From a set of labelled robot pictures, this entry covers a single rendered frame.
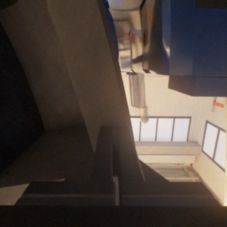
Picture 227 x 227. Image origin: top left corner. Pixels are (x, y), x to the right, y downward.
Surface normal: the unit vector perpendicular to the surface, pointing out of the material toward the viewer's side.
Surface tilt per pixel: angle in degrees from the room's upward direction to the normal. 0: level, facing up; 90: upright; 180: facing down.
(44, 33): 90
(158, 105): 90
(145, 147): 90
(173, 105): 90
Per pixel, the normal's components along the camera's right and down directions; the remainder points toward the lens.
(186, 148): 0.00, 0.26
